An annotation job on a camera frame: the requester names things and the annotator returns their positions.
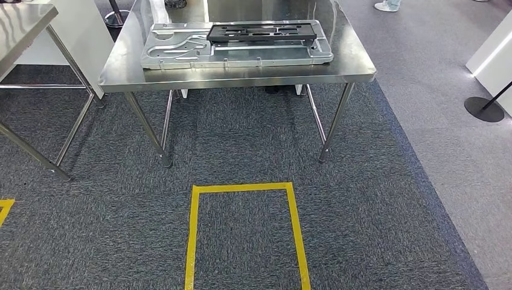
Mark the white panel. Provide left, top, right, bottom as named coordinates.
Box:
left=14, top=0, right=115, bottom=100

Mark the stamped silver metal plate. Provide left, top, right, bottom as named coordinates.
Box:
left=139, top=19, right=334, bottom=71

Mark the white cabinet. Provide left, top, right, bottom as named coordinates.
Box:
left=466, top=10, right=512, bottom=117

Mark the black round floor base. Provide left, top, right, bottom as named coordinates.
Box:
left=464, top=81, right=512, bottom=123

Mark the metal frame table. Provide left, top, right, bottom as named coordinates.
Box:
left=0, top=2, right=106, bottom=182

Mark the standing person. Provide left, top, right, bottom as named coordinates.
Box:
left=374, top=0, right=402, bottom=13

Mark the stainless steel workbench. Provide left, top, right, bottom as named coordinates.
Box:
left=98, top=0, right=377, bottom=168

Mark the black plastic frame part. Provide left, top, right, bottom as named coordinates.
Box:
left=206, top=22, right=318, bottom=44

